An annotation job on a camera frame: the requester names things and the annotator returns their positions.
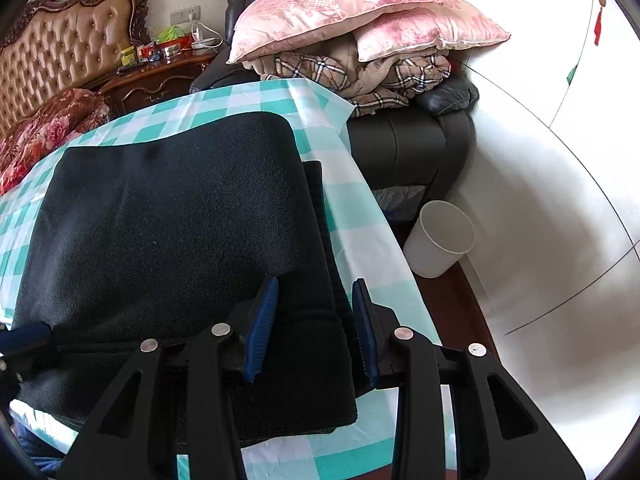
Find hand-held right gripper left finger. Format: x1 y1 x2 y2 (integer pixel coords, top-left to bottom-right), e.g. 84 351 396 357
56 275 280 480

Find black pants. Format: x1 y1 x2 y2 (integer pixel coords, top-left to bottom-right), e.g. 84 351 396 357
12 112 358 448

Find dark wooden nightstand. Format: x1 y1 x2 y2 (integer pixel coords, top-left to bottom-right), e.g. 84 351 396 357
82 47 218 121

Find person's dark blue clothing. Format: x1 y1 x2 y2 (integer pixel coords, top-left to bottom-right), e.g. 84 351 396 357
10 417 66 478

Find teal white checked tablecloth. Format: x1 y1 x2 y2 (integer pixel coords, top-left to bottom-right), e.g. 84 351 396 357
0 78 458 480

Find small pink floral pillow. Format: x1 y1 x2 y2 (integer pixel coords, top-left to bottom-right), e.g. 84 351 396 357
356 25 458 63

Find red floral bedding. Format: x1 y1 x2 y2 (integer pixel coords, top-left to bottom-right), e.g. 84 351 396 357
0 88 108 196

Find carved tufted leather headboard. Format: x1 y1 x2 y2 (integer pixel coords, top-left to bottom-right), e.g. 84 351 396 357
0 0 151 136

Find blue plastic bag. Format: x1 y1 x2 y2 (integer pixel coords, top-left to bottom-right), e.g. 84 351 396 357
372 185 426 223

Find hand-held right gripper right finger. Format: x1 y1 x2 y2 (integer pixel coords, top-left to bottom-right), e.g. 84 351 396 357
351 278 586 480

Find beige plaid quilt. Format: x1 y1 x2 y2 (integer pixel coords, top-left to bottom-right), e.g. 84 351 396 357
242 35 453 118

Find large pink floral pillow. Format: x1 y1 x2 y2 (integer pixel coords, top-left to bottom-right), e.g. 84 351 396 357
226 0 512 65

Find white waste bin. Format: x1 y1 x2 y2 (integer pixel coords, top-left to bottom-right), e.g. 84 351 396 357
403 200 476 279

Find red hanging ornament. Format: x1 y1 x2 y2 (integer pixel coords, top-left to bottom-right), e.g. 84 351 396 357
594 0 608 47

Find white charger with cable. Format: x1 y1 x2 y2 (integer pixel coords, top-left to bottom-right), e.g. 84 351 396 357
190 22 223 51

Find black leather armchair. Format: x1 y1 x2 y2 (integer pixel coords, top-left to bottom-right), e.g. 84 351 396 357
190 0 480 196

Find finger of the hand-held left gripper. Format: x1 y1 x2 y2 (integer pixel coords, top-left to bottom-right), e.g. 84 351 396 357
0 322 56 367

